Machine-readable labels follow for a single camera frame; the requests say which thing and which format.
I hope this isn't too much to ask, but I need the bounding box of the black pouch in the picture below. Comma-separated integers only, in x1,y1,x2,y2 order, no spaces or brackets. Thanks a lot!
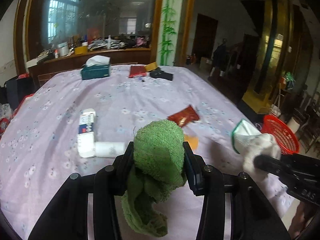
149,67,174,81

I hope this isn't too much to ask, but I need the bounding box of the red plastic stool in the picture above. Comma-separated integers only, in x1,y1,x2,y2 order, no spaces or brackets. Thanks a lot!
14,94,35,113

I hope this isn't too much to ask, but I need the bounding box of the flat red packet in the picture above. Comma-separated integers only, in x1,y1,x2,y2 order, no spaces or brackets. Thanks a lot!
128,64,147,78

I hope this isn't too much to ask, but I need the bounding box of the white jar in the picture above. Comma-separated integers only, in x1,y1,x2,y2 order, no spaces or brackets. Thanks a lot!
57,42,70,57

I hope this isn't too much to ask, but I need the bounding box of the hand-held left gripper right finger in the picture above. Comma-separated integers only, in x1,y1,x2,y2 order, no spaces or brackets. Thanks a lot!
183,141,292,240

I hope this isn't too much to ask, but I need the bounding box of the dark wooden door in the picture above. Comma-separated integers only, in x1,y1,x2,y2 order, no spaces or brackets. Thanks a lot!
192,14,218,62

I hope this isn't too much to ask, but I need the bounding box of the flat orange wrapper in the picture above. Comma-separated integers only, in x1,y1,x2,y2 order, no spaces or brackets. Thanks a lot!
185,135,199,151

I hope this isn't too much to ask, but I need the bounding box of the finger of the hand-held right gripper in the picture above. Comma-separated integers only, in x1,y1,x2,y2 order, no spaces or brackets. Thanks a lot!
254,154,293,178

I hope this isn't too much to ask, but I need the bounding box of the dark coat on post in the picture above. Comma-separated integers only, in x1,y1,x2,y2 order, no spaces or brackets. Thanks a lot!
212,39,232,68

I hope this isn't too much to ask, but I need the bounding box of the black bag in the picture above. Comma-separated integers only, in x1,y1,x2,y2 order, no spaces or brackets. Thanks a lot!
5,76,34,105

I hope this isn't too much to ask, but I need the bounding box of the white knit glove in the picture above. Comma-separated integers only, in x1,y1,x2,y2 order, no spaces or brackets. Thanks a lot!
231,119,282,183

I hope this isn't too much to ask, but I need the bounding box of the assorted sideboard clutter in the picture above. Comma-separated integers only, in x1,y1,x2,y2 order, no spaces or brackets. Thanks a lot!
37,34,152,58

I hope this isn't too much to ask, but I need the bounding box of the dark red snack packet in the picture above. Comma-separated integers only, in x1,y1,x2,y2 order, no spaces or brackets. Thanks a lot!
167,105,201,126

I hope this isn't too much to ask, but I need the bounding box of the golden pillar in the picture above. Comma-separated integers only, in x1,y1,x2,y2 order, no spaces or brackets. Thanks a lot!
241,0,295,113

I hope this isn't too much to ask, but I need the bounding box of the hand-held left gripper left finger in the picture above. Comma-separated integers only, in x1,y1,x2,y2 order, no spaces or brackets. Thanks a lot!
27,141,135,240

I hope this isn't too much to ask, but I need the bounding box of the dark wooden chair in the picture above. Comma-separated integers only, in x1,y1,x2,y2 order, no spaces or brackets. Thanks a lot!
292,90,320,153

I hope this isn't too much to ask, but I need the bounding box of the teal tissue box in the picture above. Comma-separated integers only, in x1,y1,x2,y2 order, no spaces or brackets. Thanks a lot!
80,55,111,80

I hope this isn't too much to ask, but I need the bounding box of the person's right hand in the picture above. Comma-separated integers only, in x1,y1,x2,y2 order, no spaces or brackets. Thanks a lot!
291,201,312,238

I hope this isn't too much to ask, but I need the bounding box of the wooden sideboard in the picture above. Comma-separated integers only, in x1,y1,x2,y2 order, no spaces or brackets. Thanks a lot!
25,46,153,80

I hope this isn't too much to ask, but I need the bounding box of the white medicine box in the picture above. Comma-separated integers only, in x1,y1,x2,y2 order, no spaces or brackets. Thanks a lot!
77,108,97,158

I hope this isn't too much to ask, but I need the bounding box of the bamboo painted pillar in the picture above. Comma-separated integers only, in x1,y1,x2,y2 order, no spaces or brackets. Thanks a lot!
156,0,190,67

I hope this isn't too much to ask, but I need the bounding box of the red plastic basket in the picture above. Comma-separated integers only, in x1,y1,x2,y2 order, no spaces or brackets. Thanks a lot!
262,115,300,154

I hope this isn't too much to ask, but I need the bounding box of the purple floral tablecloth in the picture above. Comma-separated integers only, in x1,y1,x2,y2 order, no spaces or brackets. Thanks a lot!
0,64,295,240

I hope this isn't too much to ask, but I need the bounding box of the brown cardboard box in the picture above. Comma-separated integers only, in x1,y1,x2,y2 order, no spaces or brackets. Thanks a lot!
199,56,213,72

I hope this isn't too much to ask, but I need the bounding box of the large glass mirror panel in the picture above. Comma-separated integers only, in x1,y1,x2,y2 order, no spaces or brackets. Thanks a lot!
25,0,160,60

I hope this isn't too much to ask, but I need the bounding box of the green towel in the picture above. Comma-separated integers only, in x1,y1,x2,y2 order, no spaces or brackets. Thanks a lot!
121,120,188,237

